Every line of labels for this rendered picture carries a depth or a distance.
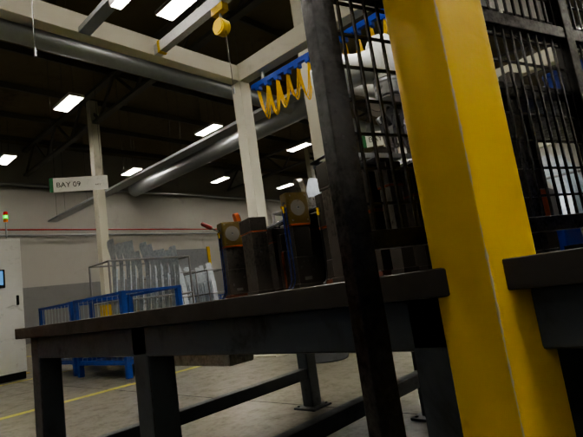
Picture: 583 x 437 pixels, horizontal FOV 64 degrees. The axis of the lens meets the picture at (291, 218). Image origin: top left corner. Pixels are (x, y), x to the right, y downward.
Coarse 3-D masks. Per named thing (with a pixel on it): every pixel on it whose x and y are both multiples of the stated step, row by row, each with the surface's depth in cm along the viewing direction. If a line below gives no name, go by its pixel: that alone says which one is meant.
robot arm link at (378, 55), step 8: (368, 48) 150; (376, 48) 148; (368, 56) 148; (376, 56) 147; (392, 56) 147; (368, 64) 148; (376, 64) 147; (384, 64) 147; (392, 64) 147; (368, 72) 148; (368, 80) 150
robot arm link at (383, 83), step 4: (384, 76) 147; (392, 76) 146; (380, 80) 147; (384, 80) 147; (392, 80) 146; (396, 80) 147; (380, 84) 147; (384, 84) 147; (388, 84) 146; (392, 84) 146; (396, 84) 146; (376, 88) 149; (380, 88) 148; (384, 88) 146; (388, 88) 146; (396, 88) 146; (376, 92) 150; (384, 92) 146; (388, 92) 146; (396, 92) 147; (376, 96) 150; (384, 96) 148
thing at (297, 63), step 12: (360, 24) 459; (372, 24) 451; (384, 24) 441; (360, 48) 459; (300, 60) 512; (264, 72) 555; (276, 72) 537; (288, 72) 525; (300, 72) 517; (252, 84) 563; (264, 84) 549; (276, 84) 536; (288, 84) 527; (288, 96) 526; (264, 108) 553
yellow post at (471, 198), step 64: (384, 0) 72; (448, 0) 64; (448, 64) 62; (448, 128) 62; (448, 192) 63; (512, 192) 62; (448, 256) 63; (512, 256) 60; (448, 320) 64; (512, 320) 58; (512, 384) 56
